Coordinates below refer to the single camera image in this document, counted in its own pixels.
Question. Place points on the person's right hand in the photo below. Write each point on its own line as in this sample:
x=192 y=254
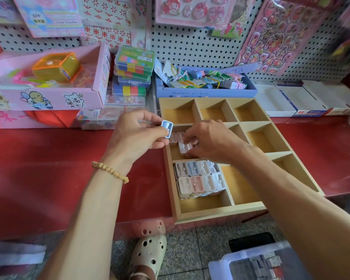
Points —
x=216 y=142

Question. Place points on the person's left hand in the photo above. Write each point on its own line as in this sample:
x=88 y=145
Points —
x=134 y=140

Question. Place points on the small pale blue eraser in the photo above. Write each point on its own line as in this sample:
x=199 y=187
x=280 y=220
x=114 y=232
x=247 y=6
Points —
x=167 y=128

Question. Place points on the wooden compartment tray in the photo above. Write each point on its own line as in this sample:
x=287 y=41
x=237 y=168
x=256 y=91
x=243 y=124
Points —
x=251 y=183

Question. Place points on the clear plastic storage bin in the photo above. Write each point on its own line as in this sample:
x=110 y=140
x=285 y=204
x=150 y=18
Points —
x=221 y=268

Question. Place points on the person's left forearm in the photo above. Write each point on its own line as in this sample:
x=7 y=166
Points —
x=84 y=230

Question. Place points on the person's right forearm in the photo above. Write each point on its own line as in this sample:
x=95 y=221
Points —
x=309 y=218

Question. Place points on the blue box of trinkets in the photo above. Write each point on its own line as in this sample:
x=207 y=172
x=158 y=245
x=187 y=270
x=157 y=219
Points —
x=204 y=91

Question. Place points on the white tray box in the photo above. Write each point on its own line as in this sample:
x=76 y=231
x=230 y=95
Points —
x=303 y=100
x=273 y=100
x=338 y=97

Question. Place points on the yellow orange toy box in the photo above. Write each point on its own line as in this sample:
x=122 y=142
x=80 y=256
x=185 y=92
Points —
x=55 y=67

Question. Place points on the person's left cream clog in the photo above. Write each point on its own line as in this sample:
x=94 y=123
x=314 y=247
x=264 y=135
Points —
x=147 y=253

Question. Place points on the stack of colourful packs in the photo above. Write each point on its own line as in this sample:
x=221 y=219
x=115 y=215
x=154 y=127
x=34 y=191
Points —
x=133 y=70

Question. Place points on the red folded cloth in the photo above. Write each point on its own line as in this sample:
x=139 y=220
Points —
x=52 y=117

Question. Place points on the red display counter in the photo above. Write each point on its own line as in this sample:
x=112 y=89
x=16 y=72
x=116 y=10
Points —
x=46 y=166

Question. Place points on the pink tray of trinkets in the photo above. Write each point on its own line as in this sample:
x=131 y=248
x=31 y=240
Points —
x=52 y=97

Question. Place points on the white pegboard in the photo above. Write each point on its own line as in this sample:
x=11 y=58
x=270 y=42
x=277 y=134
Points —
x=186 y=46

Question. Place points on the red patterned sticker sheet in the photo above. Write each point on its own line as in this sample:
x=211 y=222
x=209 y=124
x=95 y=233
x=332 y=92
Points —
x=108 y=20

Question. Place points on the pink sticker pack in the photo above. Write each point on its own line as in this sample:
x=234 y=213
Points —
x=192 y=9
x=280 y=35

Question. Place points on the pastel cartoon sticker pack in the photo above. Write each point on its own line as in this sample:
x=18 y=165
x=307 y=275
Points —
x=46 y=14

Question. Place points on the clear bag of colourful toys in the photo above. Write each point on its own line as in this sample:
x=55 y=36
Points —
x=349 y=52

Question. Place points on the white flat panel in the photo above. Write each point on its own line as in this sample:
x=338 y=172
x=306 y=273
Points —
x=14 y=253

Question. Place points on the lilac sticker pack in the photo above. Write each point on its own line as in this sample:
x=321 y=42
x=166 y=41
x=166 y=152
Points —
x=3 y=8

